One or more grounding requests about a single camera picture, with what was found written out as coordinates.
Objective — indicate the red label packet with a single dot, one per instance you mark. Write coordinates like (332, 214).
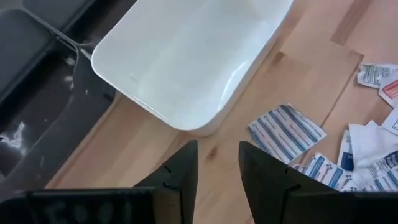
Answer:
(390, 91)

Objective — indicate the white plastic bin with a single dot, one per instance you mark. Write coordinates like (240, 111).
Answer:
(192, 62)

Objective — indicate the white gauze pad packet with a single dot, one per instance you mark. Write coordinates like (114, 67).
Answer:
(370, 140)

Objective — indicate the blue striped bandage packet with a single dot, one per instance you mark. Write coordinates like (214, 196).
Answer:
(286, 132)
(382, 177)
(326, 174)

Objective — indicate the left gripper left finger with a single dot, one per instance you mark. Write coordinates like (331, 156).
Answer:
(171, 193)

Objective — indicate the grey translucent plastic bin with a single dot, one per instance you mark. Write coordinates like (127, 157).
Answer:
(62, 12)
(46, 102)

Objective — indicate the blue label wipe packet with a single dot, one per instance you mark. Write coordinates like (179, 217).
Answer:
(345, 155)

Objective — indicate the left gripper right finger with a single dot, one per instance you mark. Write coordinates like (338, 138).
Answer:
(267, 193)

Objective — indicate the grey print white packet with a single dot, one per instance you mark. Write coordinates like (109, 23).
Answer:
(391, 123)
(371, 74)

